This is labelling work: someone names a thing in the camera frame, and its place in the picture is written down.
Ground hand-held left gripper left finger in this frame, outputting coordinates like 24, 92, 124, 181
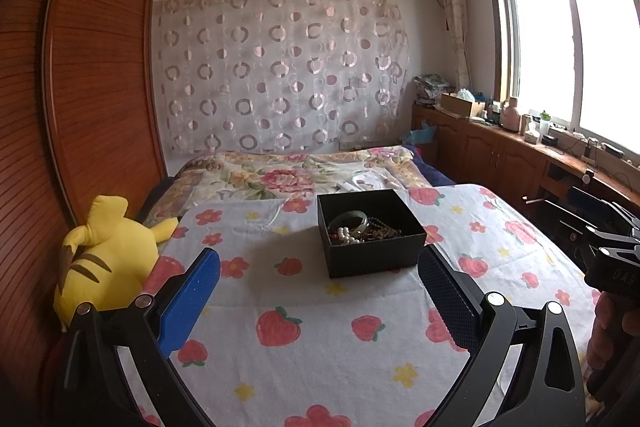
65, 247, 222, 427

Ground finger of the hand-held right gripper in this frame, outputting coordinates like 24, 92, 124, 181
542, 199, 601, 253
571, 186, 632, 220

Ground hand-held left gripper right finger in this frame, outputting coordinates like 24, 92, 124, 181
415, 244, 588, 427

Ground black jewelry box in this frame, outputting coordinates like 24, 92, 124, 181
316, 189, 427, 279

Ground white pearl bracelet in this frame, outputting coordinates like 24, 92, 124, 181
325, 227, 363, 247

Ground person's right hand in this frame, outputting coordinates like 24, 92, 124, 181
586, 289, 640, 400

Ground yellow plush toy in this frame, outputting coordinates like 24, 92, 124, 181
54, 194, 182, 333

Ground wooden cabinet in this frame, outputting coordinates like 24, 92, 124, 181
411, 104, 640, 228

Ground pink jug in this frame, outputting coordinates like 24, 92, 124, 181
501, 97, 522, 130

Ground green jade bangle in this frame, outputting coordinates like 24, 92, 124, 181
327, 210, 371, 233

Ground strawberry print cloth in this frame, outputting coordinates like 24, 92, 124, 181
135, 182, 606, 427

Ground dark blue blanket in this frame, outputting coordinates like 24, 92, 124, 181
405, 144, 456, 188

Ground floral quilt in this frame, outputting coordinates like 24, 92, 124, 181
145, 146, 433, 228

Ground tissue box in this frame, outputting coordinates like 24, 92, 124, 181
440, 88, 487, 118

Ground wooden framed window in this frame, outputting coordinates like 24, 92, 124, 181
482, 0, 640, 168

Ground blue bag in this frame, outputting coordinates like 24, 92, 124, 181
400, 119, 438, 148

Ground stack of patterned packets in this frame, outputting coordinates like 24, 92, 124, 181
412, 73, 456, 105

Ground pale side curtain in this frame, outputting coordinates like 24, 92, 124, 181
435, 0, 473, 92

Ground wooden slatted wardrobe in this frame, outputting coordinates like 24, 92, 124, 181
0, 0, 168, 358

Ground circle patterned sheer curtain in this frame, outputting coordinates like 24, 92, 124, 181
152, 0, 408, 155

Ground brown bead bracelet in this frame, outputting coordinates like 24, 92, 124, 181
360, 217, 403, 244

